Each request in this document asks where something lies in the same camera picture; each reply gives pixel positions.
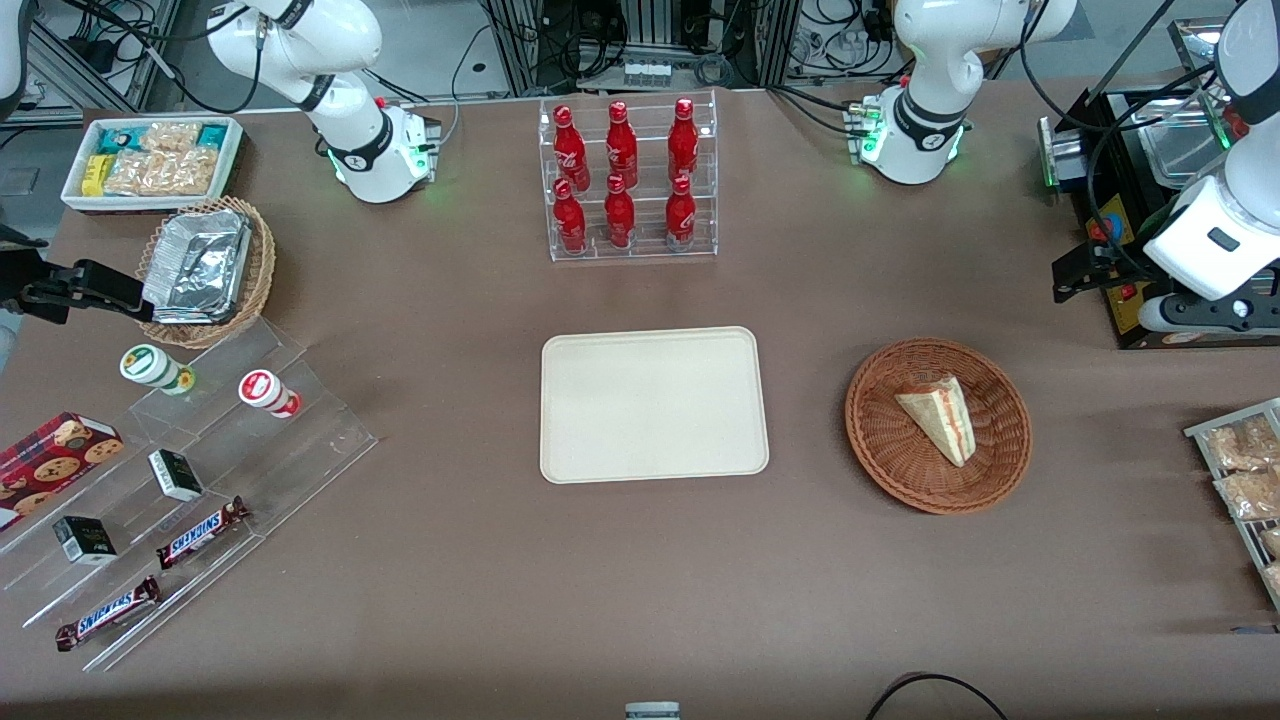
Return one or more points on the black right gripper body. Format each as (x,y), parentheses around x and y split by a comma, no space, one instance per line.
(22,282)

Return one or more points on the triangular sandwich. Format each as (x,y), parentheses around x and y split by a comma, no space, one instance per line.
(940,415)

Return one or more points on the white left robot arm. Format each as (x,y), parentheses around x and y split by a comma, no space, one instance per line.
(930,60)

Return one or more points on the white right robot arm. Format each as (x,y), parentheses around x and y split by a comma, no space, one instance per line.
(340,40)

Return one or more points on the white snack tray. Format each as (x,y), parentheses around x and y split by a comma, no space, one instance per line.
(75,200)

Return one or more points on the light wicker basket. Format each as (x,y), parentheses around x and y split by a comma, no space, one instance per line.
(262,260)

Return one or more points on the brown wicker basket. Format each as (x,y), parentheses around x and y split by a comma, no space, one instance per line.
(890,450)

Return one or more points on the beige plastic tray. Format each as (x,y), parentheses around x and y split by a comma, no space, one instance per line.
(600,400)

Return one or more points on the black food warmer cabinet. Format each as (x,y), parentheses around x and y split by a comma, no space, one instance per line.
(1128,320)

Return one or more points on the green lid cup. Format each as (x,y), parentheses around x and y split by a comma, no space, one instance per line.
(150,366)

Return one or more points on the silver foil container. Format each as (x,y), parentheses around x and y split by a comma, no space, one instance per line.
(198,265)

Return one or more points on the yellow snack pack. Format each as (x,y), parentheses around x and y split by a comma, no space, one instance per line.
(94,175)

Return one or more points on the clear rice cracker bag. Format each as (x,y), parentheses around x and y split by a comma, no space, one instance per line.
(168,137)
(190,170)
(135,172)

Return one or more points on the teal snack pack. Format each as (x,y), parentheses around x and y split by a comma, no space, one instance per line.
(212,135)
(115,140)

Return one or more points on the red cookie box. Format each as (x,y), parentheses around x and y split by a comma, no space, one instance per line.
(55,465)

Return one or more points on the red lid cup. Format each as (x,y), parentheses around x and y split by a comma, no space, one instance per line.
(265,391)

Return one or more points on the clear bagged pastry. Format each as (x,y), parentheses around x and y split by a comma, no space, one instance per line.
(1245,445)
(1271,542)
(1250,495)
(1273,580)

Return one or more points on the small black box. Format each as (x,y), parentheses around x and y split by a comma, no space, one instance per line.
(85,541)
(175,476)

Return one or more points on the clear acrylic stepped shelf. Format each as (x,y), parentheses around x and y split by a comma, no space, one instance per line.
(300,450)

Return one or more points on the Snickers chocolate bar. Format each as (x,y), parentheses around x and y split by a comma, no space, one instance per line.
(200,533)
(108,614)

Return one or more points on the red cola bottle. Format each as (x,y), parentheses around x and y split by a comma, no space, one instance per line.
(621,148)
(680,218)
(570,150)
(683,143)
(569,222)
(619,218)

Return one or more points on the clear acrylic bottle rack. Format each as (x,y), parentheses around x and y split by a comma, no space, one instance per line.
(645,250)

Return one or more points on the white power strip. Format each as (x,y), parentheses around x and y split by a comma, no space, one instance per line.
(646,72)

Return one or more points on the aluminium equipment rack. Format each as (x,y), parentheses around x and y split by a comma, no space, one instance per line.
(520,50)

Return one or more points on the small grey device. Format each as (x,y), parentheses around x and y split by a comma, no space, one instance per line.
(652,711)

